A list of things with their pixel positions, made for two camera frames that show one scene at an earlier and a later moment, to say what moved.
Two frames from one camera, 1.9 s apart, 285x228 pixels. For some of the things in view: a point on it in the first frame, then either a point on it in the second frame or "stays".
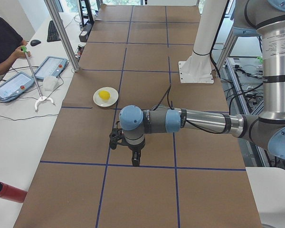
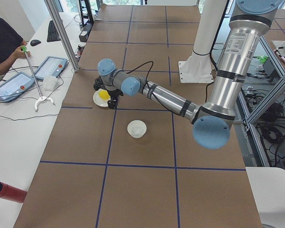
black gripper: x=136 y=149 to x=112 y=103
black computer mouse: x=34 y=42 stays
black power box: x=83 y=35 stays
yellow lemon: x=104 y=95 stays
